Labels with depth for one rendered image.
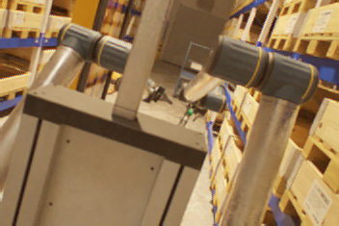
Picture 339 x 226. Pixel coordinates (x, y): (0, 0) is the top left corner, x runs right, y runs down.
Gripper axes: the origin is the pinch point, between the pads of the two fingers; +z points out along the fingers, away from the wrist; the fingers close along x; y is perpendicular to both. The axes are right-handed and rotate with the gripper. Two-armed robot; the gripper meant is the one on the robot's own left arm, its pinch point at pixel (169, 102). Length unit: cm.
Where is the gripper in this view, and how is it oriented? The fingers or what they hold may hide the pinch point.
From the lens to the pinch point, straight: 233.3
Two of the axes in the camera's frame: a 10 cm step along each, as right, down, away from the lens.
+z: 8.2, 5.7, 0.5
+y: -0.8, 2.0, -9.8
